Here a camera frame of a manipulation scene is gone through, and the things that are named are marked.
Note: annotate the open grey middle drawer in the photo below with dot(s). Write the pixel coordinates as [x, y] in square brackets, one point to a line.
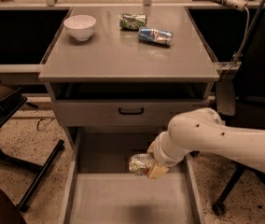
[101, 190]

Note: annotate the green crushed soda can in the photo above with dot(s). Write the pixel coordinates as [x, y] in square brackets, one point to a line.
[132, 21]

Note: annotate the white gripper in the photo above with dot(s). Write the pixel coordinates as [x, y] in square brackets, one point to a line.
[159, 153]

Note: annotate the silver green 7up can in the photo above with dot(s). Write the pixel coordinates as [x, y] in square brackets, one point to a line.
[140, 164]

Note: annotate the grey drawer cabinet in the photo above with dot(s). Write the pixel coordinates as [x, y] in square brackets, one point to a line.
[116, 65]

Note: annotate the black drawer handle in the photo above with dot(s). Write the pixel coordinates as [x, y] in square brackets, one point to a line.
[131, 111]

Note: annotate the white ceramic bowl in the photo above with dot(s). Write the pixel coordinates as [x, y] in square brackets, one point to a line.
[80, 27]

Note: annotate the grey top drawer front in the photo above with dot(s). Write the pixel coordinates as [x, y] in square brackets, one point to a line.
[104, 113]

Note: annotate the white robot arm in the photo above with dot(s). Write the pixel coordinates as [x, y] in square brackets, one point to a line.
[203, 130]

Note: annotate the blue crushed soda can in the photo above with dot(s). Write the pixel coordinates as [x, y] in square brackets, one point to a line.
[156, 36]

